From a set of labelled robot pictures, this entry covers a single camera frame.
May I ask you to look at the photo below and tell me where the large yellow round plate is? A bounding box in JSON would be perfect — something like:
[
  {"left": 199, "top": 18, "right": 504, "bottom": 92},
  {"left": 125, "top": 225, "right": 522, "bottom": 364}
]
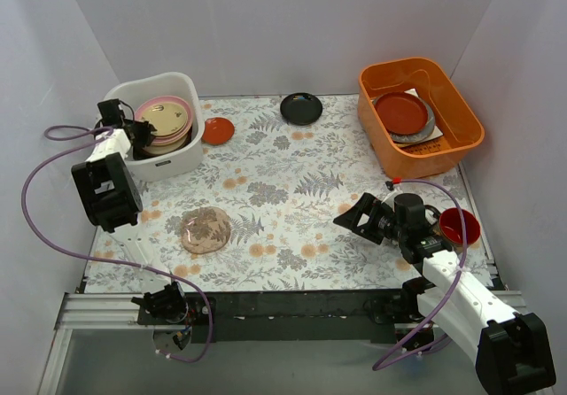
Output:
[{"left": 142, "top": 136, "right": 188, "bottom": 157}]

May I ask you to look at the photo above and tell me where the cream plate with flowers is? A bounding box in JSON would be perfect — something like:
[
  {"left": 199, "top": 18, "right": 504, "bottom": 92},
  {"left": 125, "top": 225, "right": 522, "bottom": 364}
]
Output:
[{"left": 138, "top": 101, "right": 188, "bottom": 137}]

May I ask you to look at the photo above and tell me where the pink round plate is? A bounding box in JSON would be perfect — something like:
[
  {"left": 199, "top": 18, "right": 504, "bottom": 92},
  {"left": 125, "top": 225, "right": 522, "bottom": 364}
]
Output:
[{"left": 135, "top": 96, "right": 194, "bottom": 145}]

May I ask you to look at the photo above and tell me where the black round plate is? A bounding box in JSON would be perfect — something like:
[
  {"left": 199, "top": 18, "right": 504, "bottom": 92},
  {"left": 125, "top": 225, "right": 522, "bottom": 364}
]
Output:
[{"left": 280, "top": 92, "right": 323, "bottom": 127}]

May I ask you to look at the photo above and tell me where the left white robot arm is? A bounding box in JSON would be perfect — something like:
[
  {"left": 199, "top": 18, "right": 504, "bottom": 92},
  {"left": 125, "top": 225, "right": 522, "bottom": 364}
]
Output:
[{"left": 72, "top": 98, "right": 189, "bottom": 324}]

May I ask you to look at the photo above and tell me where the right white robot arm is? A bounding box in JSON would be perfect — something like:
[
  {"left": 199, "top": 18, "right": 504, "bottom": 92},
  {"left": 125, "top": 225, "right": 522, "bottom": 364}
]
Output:
[{"left": 333, "top": 193, "right": 556, "bottom": 394}]

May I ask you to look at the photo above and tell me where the white plastic bin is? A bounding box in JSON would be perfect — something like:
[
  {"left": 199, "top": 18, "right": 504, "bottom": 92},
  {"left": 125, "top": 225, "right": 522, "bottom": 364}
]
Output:
[{"left": 104, "top": 72, "right": 205, "bottom": 182}]

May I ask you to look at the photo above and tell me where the square board in orange bin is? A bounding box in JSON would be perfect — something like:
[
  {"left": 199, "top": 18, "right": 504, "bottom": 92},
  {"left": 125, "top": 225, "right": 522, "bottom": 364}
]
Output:
[{"left": 390, "top": 89, "right": 443, "bottom": 154}]

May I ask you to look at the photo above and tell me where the grey plate in orange bin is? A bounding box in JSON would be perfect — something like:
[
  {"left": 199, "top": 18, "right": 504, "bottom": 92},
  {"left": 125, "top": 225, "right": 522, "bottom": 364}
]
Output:
[{"left": 374, "top": 92, "right": 436, "bottom": 143}]

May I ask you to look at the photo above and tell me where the red plate in orange bin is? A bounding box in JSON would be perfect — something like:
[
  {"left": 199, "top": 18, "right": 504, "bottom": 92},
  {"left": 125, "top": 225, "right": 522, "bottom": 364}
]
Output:
[{"left": 374, "top": 92, "right": 429, "bottom": 136}]

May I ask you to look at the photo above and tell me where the orange plastic bin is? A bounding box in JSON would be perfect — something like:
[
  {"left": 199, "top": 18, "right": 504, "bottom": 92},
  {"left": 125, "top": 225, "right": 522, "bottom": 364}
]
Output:
[{"left": 357, "top": 57, "right": 485, "bottom": 179}]

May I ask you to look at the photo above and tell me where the red and black mug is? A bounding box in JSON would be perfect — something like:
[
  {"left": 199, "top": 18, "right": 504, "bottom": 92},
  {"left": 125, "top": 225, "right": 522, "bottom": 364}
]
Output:
[{"left": 426, "top": 205, "right": 481, "bottom": 252}]

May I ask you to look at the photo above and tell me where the small red plate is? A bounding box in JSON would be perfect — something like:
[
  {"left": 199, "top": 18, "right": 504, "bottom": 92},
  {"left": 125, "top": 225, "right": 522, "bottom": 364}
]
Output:
[{"left": 202, "top": 117, "right": 235, "bottom": 145}]

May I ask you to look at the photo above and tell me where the floral table mat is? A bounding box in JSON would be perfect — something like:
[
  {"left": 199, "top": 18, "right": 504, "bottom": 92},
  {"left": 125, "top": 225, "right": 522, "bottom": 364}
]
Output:
[{"left": 83, "top": 94, "right": 495, "bottom": 293}]

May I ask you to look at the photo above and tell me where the brown glass bowl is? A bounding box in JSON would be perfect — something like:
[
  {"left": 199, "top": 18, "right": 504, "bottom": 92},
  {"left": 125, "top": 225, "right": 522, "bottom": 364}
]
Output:
[{"left": 181, "top": 206, "right": 231, "bottom": 255}]

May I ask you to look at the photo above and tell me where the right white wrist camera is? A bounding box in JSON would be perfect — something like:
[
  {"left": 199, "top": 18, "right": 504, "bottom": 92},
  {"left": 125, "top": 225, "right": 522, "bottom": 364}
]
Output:
[{"left": 383, "top": 177, "right": 403, "bottom": 205}]

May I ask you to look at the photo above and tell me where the black metal base rail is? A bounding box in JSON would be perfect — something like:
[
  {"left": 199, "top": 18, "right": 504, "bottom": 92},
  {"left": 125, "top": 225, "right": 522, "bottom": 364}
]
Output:
[{"left": 55, "top": 288, "right": 532, "bottom": 345}]

